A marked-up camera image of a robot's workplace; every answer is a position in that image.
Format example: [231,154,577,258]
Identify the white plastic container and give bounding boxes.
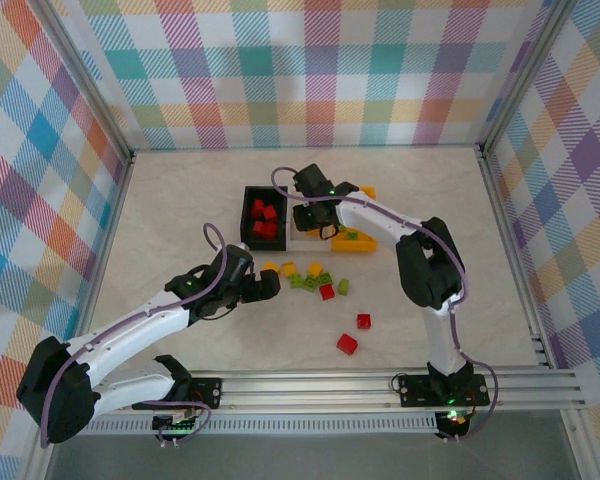
[284,185,334,253]

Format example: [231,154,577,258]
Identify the slotted grey cable duct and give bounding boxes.
[87,417,439,436]

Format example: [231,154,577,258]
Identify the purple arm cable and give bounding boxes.
[271,166,500,444]
[40,223,215,449]

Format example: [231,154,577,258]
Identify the circuit board with green terminal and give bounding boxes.
[152,407,201,434]

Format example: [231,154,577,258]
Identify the aluminium frame side rail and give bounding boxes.
[477,142,599,480]
[22,149,137,480]

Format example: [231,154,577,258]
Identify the thin black left gripper wire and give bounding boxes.
[199,303,234,321]

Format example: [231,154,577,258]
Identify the small black controller box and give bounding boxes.
[437,408,469,432]

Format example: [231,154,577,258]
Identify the aluminium frame post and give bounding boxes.
[478,0,581,154]
[27,0,136,161]

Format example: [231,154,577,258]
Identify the yellow plastic container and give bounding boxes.
[329,185,380,255]

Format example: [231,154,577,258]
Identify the black plastic container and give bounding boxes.
[239,185,290,253]

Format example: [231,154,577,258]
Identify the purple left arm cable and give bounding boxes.
[40,223,215,449]

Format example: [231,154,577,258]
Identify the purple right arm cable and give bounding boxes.
[271,166,500,444]

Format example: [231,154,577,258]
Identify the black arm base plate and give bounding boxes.
[187,377,224,409]
[398,372,491,407]

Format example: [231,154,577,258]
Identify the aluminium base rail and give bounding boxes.
[92,369,586,414]

